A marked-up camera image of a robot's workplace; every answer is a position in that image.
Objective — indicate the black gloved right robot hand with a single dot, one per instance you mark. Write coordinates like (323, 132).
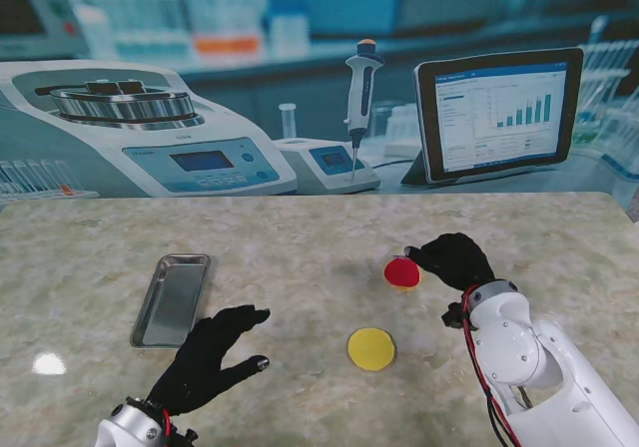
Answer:
(456, 260)

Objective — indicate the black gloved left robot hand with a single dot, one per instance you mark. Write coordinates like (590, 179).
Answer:
(199, 367)

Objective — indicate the red round filter paper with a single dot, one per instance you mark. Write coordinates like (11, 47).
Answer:
(401, 272)

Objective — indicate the yellow-topped clear culture dish lid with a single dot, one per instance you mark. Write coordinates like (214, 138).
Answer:
(372, 349)

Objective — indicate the yellow-bottomed clear culture dish base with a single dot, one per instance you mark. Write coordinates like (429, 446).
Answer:
(412, 290)

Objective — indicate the rectangular stainless steel tray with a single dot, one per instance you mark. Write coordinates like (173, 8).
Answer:
(170, 297)

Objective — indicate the printed laboratory scene backdrop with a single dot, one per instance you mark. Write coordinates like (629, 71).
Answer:
(319, 118)

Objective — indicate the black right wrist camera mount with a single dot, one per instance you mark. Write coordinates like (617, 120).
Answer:
(453, 314)

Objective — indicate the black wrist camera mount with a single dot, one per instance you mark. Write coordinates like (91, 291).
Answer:
(453, 314)
(187, 438)

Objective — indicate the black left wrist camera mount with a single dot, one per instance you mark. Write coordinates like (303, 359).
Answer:
(187, 438)

